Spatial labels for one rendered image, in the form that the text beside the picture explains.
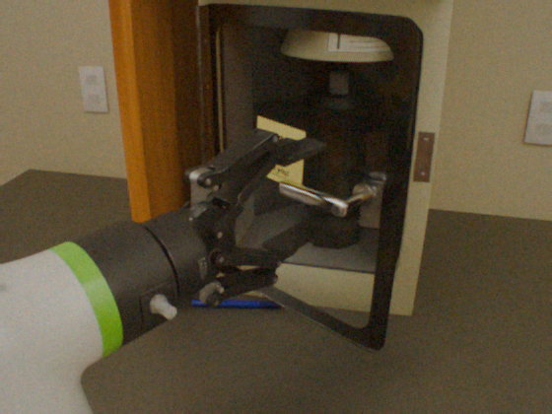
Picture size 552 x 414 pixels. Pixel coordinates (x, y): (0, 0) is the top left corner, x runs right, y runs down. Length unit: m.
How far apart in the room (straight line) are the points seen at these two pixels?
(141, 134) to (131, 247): 0.30
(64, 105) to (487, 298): 1.08
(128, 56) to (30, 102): 0.83
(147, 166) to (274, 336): 0.30
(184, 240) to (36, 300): 0.13
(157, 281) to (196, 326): 0.40
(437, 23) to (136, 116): 0.39
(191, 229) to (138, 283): 0.07
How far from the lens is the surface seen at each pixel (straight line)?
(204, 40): 0.68
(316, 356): 0.72
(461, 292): 0.89
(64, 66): 1.36
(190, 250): 0.41
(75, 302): 0.36
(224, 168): 0.44
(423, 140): 0.68
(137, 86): 0.65
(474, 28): 1.09
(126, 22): 0.64
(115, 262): 0.38
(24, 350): 0.34
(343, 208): 0.51
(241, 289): 0.51
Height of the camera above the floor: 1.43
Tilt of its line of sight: 25 degrees down
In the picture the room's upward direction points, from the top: straight up
